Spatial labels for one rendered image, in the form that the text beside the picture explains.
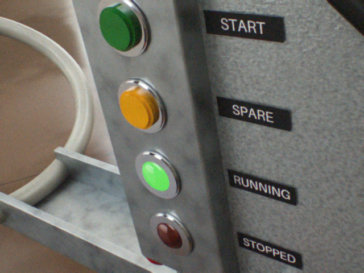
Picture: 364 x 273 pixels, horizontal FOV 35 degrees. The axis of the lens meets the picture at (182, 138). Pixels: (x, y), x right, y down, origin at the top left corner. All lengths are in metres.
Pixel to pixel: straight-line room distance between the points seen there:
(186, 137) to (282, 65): 0.08
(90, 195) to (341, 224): 0.50
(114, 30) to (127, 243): 0.42
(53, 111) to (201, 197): 3.24
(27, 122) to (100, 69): 3.20
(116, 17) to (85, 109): 0.59
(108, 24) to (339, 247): 0.18
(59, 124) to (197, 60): 3.12
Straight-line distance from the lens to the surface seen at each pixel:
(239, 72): 0.31
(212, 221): 0.37
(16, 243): 2.62
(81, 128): 0.87
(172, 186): 0.36
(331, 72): 0.28
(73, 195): 0.80
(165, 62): 0.32
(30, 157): 3.18
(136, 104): 0.34
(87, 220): 0.75
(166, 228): 0.39
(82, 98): 0.92
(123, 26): 0.31
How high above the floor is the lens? 1.56
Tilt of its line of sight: 31 degrees down
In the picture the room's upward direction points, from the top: 11 degrees counter-clockwise
